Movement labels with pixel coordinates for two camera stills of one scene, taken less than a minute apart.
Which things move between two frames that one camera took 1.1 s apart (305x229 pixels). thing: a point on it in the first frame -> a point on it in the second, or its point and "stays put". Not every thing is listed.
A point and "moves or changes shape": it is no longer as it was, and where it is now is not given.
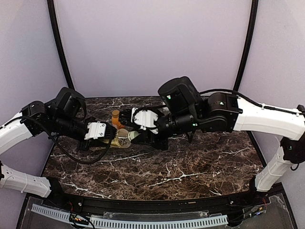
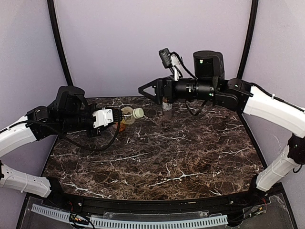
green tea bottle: x=122 y=140 moves or changes shape
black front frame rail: x=91 y=205 stays put
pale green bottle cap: x=132 y=134 moves or changes shape
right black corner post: x=254 y=8 stays put
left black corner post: x=51 y=8 stays put
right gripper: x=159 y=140 -> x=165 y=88
